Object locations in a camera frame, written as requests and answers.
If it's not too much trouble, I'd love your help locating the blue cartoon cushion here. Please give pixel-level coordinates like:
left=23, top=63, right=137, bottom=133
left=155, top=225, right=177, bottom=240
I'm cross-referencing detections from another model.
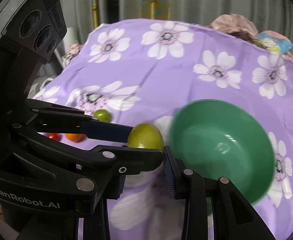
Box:
left=253, top=30, right=293, bottom=54

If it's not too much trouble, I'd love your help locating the pink flower bouquet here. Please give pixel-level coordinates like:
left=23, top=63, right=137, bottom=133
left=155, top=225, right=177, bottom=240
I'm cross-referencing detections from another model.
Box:
left=62, top=44, right=83, bottom=67

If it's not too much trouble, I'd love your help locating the yellow-green fruit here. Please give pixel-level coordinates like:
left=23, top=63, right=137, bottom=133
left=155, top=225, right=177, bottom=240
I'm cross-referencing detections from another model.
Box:
left=127, top=122, right=164, bottom=152

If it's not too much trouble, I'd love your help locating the green plastic bowl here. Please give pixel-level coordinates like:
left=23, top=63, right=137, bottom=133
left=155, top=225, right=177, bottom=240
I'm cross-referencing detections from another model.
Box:
left=169, top=99, right=275, bottom=205

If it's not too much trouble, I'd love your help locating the small orange fruit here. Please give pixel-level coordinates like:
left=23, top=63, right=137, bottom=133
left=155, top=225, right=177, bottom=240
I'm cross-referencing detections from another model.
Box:
left=65, top=133, right=85, bottom=142

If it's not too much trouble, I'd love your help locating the small green fruit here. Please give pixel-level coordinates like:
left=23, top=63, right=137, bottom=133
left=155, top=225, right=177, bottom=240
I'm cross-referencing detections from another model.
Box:
left=93, top=109, right=112, bottom=122

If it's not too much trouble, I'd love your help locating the purple floral tablecloth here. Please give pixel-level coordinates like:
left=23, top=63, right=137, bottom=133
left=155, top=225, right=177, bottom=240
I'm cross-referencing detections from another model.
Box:
left=35, top=19, right=293, bottom=239

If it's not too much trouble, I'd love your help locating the red cherry tomato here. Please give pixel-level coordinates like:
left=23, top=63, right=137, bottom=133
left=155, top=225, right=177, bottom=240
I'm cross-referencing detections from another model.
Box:
left=47, top=133, right=61, bottom=141

